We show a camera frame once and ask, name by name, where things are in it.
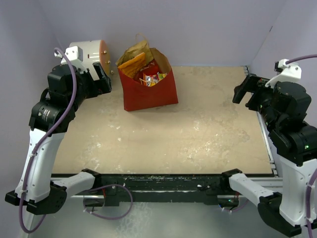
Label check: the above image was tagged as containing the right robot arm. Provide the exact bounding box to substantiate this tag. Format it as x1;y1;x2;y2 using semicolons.
220;74;317;238

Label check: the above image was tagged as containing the brown chips bag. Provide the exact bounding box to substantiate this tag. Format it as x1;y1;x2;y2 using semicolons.
115;40;154;66

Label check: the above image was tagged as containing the orange chips bag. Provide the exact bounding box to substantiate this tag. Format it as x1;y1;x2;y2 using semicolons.
118;53;146;78

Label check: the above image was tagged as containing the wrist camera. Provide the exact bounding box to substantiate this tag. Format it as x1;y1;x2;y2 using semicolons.
273;59;302;83
65;46;83;61

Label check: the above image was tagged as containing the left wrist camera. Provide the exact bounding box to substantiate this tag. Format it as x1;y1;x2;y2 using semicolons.
65;46;83;61

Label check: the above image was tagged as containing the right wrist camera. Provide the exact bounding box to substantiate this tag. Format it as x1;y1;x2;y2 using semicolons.
273;59;302;83

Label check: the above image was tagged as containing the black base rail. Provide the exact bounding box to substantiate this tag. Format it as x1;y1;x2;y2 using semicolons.
71;173;248;206

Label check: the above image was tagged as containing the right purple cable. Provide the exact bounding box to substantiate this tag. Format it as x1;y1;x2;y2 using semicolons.
284;54;317;238

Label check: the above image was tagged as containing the white cylinder device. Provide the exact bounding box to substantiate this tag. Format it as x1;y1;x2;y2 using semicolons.
69;40;111;80

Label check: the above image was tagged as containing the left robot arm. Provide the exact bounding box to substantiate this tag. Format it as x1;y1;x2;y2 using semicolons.
5;62;111;215

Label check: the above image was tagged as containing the Fox's candy packet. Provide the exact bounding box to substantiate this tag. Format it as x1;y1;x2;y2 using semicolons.
139;74;160;87

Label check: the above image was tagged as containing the red paper bag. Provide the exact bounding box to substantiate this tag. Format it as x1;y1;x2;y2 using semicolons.
117;33;178;112

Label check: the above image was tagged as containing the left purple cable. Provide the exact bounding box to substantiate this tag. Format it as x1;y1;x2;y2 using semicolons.
18;47;77;234

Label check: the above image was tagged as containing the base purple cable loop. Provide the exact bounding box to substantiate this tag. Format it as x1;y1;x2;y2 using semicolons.
83;183;133;220

